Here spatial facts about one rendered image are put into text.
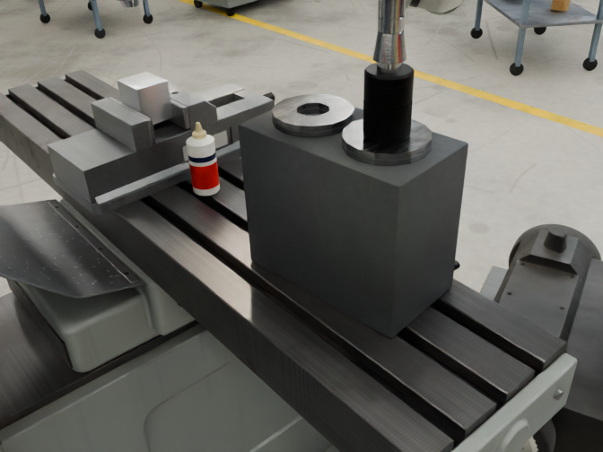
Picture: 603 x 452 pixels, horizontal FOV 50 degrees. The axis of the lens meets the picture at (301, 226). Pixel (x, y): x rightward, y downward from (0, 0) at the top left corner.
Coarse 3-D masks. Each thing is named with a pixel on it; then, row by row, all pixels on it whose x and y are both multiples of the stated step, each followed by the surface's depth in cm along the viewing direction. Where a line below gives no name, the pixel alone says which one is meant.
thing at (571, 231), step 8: (544, 224) 147; (552, 224) 146; (560, 224) 145; (528, 232) 148; (568, 232) 143; (576, 232) 143; (520, 240) 148; (584, 240) 142; (512, 248) 150; (592, 248) 142; (512, 256) 151; (592, 256) 141; (600, 256) 144
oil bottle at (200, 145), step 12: (204, 132) 91; (192, 144) 91; (204, 144) 90; (192, 156) 91; (204, 156) 91; (192, 168) 93; (204, 168) 92; (216, 168) 94; (192, 180) 94; (204, 180) 93; (216, 180) 94; (204, 192) 94; (216, 192) 95
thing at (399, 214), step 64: (256, 128) 69; (320, 128) 66; (256, 192) 74; (320, 192) 66; (384, 192) 59; (448, 192) 65; (256, 256) 79; (320, 256) 70; (384, 256) 63; (448, 256) 71; (384, 320) 67
